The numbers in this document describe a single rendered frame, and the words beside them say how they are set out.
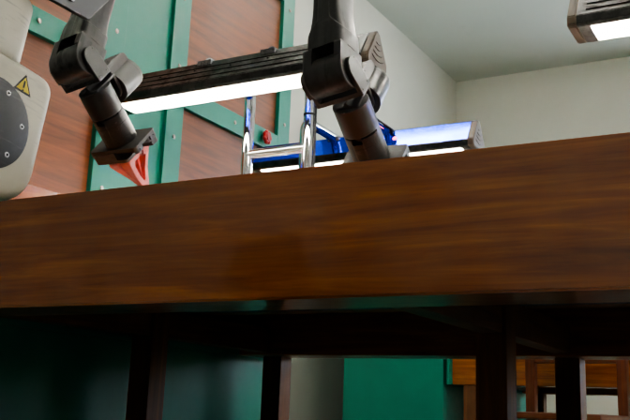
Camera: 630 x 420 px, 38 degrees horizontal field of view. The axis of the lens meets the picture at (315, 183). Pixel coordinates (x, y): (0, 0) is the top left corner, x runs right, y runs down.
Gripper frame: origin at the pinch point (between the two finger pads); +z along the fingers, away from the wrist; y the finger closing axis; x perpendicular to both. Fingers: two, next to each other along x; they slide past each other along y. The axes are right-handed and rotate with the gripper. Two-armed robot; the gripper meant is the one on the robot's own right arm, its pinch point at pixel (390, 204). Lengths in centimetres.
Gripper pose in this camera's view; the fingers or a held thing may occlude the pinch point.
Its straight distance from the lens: 144.4
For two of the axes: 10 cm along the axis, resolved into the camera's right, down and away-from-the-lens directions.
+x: -3.2, 6.1, -7.3
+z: 3.4, 7.9, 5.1
